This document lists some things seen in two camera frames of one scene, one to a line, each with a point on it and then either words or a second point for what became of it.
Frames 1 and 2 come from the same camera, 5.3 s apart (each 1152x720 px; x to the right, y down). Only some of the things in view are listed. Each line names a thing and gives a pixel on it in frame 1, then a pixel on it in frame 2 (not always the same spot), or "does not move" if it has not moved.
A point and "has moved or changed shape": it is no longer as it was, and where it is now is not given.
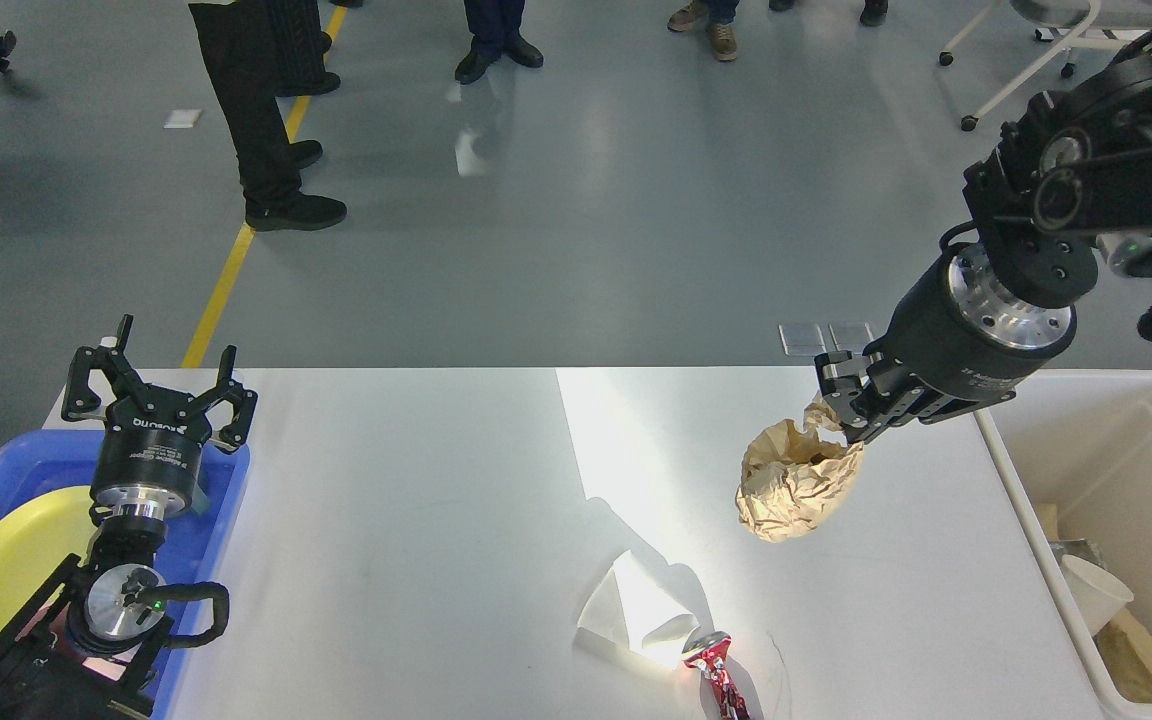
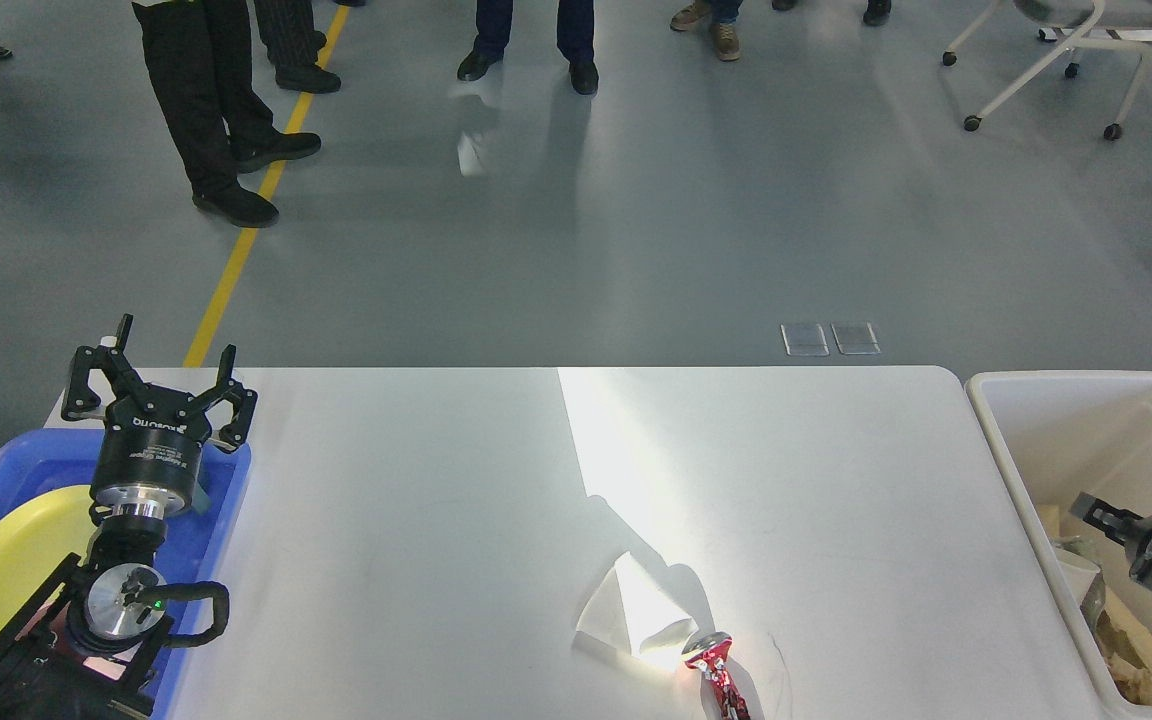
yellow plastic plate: [14, 555] does not move
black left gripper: [148, 463] does not move
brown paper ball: [791, 480] → [1134, 679]
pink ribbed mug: [54, 623] does not move
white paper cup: [1101, 596] has moved or changed shape
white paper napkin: [633, 611] does not move
